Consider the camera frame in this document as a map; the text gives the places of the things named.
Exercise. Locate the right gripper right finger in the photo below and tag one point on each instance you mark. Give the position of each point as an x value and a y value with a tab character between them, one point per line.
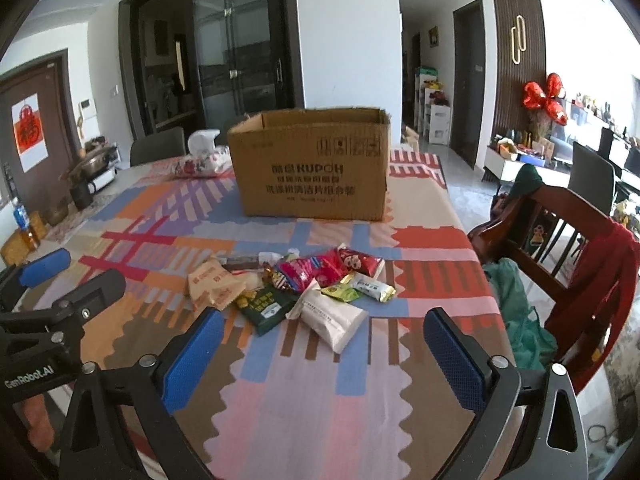
550	442

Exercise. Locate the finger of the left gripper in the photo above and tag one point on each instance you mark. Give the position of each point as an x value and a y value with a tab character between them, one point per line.
82	304
17	279

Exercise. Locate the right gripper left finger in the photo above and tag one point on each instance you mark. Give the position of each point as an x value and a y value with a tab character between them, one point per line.
95	441

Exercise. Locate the beige orange snack packet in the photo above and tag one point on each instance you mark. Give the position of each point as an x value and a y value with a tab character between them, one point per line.
211	285

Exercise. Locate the dark green cracker packet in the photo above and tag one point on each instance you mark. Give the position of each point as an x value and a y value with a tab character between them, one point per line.
266	308

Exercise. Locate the white gold candy packet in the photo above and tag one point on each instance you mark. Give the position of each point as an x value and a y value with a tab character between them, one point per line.
371	287

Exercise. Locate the white tissue-like snack pack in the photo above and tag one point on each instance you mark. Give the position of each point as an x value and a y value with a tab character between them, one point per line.
334	321

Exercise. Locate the red snack packet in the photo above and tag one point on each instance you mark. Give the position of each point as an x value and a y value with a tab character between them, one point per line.
360	261

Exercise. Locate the pink snack bag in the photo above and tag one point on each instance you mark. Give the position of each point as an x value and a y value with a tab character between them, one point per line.
326	269

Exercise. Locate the small green yellow packet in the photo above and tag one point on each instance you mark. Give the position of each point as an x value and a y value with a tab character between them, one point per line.
341	292

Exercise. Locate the green cloth on chair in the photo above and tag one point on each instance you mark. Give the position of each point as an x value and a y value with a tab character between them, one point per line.
533	347

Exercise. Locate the black mug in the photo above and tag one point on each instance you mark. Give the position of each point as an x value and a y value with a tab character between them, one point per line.
81	195

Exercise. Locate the red fu door poster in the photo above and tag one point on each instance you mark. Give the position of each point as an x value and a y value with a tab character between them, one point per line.
28	132

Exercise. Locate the electric hot pot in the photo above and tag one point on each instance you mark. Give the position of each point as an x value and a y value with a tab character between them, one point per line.
97	168

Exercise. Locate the grey dining chair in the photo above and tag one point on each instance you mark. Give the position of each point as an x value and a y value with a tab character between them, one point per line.
158	146

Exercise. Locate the red wooden chair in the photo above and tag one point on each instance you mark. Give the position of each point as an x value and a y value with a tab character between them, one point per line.
544	232

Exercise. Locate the floral tissue pack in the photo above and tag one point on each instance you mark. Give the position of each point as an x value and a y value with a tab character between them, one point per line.
205	158

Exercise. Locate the red gold wrapped candy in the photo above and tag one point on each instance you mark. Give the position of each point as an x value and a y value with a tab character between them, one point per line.
277	279

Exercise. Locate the colourful patterned tablecloth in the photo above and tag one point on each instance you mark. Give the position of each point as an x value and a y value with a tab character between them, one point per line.
320	369

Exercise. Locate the white tv cabinet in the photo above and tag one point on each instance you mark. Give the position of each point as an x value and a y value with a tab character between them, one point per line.
503	171

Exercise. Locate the brown cardboard box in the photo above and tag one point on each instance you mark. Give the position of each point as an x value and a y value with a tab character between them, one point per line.
320	164

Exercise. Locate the white shelf unit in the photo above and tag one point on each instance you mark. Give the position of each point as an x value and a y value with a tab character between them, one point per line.
436	117

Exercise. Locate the red balloon bow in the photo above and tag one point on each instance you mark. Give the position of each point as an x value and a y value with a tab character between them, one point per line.
537	98

